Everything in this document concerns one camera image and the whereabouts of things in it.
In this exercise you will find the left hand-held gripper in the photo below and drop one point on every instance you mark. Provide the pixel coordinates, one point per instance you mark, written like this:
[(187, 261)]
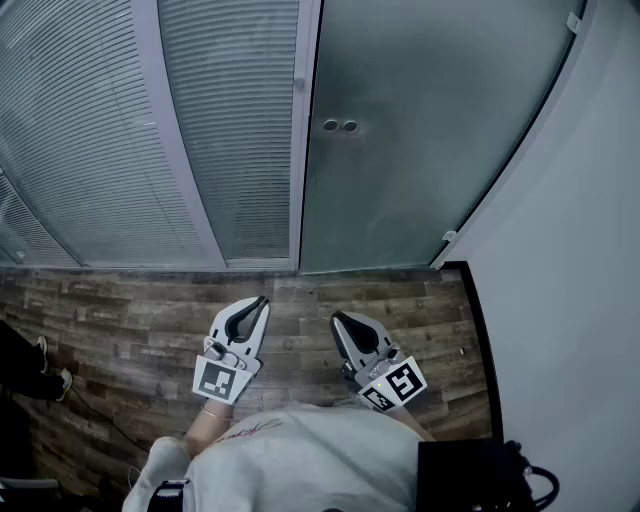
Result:
[(215, 380)]

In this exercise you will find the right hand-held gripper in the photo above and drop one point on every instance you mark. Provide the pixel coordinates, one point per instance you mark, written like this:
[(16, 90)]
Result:
[(400, 380)]

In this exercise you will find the frosted glass door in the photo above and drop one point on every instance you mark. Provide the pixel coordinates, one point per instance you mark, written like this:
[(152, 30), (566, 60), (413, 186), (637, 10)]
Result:
[(425, 150)]

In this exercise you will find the person's right forearm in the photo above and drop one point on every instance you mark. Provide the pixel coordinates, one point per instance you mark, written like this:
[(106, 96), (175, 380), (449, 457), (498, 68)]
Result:
[(412, 422)]

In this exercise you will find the person's left forearm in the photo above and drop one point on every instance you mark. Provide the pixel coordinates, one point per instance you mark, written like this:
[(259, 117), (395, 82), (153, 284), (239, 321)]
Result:
[(210, 425)]

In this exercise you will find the light grey shirt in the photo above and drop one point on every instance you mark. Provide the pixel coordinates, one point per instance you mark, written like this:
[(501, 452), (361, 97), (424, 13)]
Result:
[(300, 460)]

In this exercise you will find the black skirting board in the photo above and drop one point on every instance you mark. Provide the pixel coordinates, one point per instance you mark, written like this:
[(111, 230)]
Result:
[(495, 415)]

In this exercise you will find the black chest pouch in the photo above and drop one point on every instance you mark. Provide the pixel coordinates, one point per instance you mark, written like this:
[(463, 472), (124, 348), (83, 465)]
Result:
[(465, 475)]

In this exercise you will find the narrow glass panel with blinds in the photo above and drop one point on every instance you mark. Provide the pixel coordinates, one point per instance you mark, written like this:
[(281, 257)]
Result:
[(240, 125)]

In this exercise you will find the wide glass panel with blinds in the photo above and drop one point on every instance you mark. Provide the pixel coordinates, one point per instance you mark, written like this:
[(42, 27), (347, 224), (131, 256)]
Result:
[(25, 225), (75, 125)]

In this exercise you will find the round blind control knob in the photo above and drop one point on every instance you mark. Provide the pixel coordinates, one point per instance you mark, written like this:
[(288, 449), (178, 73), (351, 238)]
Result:
[(299, 82)]

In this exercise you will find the grey metal bar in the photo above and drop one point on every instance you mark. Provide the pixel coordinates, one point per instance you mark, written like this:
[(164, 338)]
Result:
[(30, 487)]

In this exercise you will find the white partition frame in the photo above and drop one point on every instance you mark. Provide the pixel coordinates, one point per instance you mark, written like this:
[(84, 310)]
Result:
[(297, 175)]

